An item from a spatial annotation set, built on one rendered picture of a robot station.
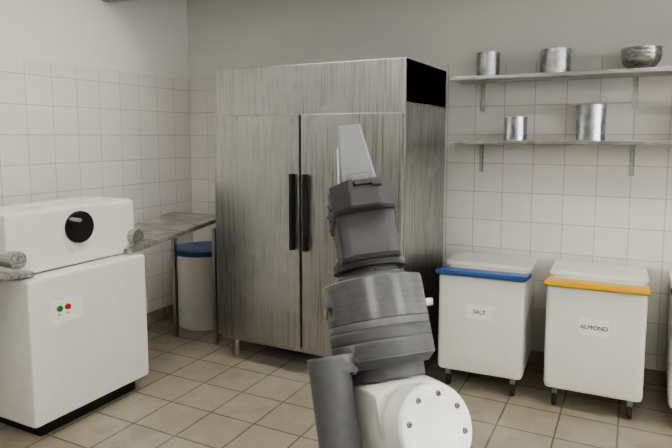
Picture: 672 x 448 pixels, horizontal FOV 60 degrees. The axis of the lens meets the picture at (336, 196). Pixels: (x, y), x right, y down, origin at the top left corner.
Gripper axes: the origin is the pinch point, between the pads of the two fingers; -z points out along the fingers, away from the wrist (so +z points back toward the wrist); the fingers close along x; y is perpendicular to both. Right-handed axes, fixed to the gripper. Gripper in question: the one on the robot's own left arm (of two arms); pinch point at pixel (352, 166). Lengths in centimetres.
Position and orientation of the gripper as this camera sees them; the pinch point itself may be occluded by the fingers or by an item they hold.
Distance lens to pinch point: 54.9
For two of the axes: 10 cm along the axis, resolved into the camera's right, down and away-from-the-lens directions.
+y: -9.9, 1.4, -0.6
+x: 0.2, -2.9, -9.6
